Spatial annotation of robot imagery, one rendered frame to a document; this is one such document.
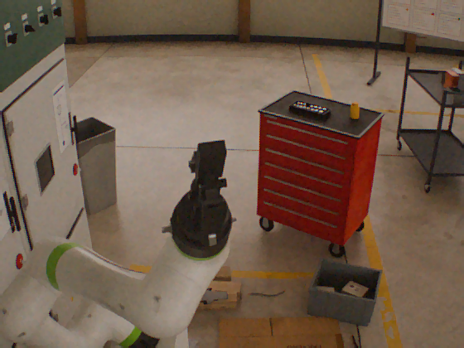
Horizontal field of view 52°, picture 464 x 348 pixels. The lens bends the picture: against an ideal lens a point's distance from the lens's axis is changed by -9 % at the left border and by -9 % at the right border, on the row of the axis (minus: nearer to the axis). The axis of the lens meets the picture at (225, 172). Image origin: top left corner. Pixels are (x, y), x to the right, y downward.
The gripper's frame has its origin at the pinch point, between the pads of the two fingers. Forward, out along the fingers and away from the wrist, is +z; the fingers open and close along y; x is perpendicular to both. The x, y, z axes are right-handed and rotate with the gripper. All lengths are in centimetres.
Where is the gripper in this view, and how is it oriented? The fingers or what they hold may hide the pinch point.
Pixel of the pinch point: (210, 161)
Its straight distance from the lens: 59.6
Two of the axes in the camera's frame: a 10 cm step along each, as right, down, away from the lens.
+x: 9.8, -1.4, 1.6
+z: 0.9, -4.1, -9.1
